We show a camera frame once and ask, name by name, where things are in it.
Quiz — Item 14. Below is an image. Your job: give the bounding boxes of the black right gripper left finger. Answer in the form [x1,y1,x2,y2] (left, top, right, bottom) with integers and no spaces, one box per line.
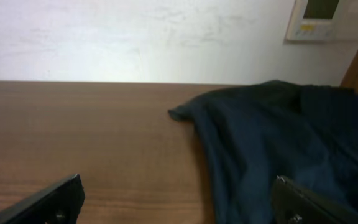
[0,174,85,224]

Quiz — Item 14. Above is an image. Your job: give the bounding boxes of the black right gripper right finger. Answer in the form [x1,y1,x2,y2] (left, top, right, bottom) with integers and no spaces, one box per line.
[272,176,358,224]

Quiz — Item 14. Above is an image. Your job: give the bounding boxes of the dark blue shorts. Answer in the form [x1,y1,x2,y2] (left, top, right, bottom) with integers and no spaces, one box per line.
[191,90,358,223]

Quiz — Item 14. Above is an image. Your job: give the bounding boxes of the dark grey t-shirt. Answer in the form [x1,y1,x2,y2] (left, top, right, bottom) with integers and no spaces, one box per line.
[168,80,354,121]

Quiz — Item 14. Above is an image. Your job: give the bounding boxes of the white wall panel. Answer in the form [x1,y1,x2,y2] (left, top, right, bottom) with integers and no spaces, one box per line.
[285,0,358,42]

